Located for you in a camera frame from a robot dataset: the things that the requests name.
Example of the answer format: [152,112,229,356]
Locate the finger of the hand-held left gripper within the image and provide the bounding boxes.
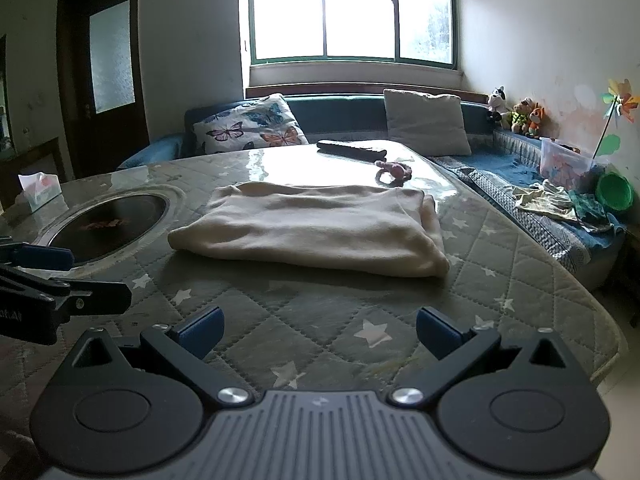
[0,264,132,317]
[0,241,76,272]

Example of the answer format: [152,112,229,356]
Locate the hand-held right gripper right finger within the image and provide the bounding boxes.
[386,306,569,407]

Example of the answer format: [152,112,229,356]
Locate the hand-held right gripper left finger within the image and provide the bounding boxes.
[72,306,255,407]

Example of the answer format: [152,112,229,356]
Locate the cream long-sleeve sweater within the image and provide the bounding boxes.
[167,183,450,280]

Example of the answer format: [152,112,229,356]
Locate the tissue box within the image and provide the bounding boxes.
[16,172,63,213]

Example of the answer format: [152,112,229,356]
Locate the black round induction cooktop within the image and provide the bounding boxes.
[37,186,171,267]

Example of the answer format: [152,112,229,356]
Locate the blue quilted sofa cover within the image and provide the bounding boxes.
[429,127,627,275]

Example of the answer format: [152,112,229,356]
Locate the pink toy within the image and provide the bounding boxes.
[375,160,414,185]

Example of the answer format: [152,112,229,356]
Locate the beige crumpled cloth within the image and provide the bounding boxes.
[510,182,579,222]

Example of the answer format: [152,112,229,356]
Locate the teal crumpled cloth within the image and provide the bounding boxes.
[569,191,614,234]

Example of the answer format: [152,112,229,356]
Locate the dark wooden glass door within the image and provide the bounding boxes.
[56,0,151,181]

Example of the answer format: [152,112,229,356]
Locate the black remote control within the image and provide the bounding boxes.
[317,140,389,160]

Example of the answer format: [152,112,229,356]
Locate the butterfly print pillow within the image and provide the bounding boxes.
[192,93,310,156]

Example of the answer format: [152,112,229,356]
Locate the plain white pillow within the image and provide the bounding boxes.
[383,89,473,157]

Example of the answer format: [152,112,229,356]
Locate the clear plastic storage box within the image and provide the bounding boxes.
[539,137,594,189]

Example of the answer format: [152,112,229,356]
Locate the green plastic basin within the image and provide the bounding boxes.
[596,170,634,211]

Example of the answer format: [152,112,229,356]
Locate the brown and green plush toy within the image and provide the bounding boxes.
[509,98,534,134]

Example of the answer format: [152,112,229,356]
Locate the black and white cow plush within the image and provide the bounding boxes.
[486,86,507,128]

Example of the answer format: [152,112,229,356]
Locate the blue sofa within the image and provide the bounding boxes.
[116,92,627,292]

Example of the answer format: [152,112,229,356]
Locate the colourful pinwheel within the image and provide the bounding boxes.
[592,78,640,162]

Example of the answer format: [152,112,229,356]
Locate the green framed window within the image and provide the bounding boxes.
[247,0,458,69]

